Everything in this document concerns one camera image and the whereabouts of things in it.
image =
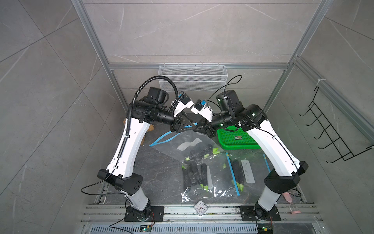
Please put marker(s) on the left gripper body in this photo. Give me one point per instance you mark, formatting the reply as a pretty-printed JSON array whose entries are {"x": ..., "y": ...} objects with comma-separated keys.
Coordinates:
[{"x": 166, "y": 118}]

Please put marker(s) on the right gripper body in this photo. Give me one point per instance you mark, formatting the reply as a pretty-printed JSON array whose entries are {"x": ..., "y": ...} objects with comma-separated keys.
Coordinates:
[{"x": 218, "y": 123}]

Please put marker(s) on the dark eggplant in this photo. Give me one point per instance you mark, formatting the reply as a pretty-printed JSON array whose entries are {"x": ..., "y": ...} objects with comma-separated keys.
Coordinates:
[{"x": 239, "y": 175}]

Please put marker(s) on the clear zip-top bag blue zipper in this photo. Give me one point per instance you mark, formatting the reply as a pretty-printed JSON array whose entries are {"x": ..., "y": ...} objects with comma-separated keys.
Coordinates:
[{"x": 256, "y": 167}]

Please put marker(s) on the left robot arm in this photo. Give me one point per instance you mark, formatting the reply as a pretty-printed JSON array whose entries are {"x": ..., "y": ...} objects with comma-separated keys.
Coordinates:
[{"x": 119, "y": 173}]

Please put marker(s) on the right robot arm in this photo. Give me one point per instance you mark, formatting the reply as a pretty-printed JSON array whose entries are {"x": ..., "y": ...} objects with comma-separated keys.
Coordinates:
[{"x": 287, "y": 169}]

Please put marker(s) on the brown teddy bear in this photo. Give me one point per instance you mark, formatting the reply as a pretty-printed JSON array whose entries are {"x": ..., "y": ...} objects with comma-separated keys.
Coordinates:
[{"x": 149, "y": 129}]

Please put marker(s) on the green plastic basket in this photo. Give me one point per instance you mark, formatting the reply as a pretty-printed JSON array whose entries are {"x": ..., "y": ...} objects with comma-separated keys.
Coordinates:
[{"x": 233, "y": 138}]

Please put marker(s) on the small white clock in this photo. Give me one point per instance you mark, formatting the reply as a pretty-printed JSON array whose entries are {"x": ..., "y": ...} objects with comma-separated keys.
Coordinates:
[{"x": 201, "y": 208}]

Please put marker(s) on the pink sand timer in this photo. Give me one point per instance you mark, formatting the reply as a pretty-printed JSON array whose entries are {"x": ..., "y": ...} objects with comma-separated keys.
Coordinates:
[{"x": 293, "y": 208}]

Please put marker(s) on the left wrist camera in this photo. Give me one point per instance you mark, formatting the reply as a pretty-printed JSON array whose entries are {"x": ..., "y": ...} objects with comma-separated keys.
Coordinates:
[{"x": 183, "y": 102}]

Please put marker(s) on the white wire wall basket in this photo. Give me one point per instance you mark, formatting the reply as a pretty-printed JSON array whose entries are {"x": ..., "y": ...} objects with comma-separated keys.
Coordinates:
[{"x": 204, "y": 78}]

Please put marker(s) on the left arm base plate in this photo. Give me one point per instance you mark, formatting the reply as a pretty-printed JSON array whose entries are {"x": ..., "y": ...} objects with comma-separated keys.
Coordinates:
[{"x": 151, "y": 213}]

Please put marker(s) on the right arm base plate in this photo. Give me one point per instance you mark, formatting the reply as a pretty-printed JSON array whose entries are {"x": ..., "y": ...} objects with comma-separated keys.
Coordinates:
[{"x": 254, "y": 213}]

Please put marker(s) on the black wall hook rack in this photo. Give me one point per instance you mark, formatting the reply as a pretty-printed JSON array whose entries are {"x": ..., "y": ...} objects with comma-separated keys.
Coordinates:
[{"x": 333, "y": 137}]

